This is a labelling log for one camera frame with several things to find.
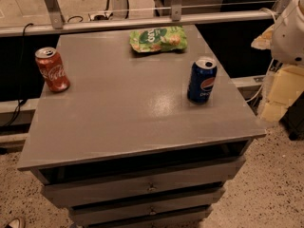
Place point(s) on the white power strip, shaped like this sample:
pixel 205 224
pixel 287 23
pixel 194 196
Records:
pixel 99 16

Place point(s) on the grey drawer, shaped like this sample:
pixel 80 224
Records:
pixel 97 190
pixel 165 218
pixel 146 206

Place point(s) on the red coca-cola can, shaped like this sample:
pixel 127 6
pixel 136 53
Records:
pixel 50 64

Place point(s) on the blue pepsi can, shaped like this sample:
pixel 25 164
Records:
pixel 202 78

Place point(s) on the grey drawer cabinet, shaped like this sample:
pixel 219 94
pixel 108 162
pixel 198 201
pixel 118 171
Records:
pixel 126 115

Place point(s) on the bottom grey drawer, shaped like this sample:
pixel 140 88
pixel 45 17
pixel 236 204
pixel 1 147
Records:
pixel 165 218

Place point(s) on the metal railing bar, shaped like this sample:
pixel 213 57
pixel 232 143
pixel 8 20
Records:
pixel 155 22

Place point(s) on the green rice chip bag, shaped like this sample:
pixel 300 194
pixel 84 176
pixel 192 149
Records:
pixel 158 39

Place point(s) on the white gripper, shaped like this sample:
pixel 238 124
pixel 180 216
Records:
pixel 289 37

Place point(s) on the shoe tip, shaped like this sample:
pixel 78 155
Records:
pixel 16 223

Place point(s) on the top grey drawer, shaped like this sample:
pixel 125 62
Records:
pixel 97 190

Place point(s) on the middle grey drawer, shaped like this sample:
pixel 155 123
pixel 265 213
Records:
pixel 146 206

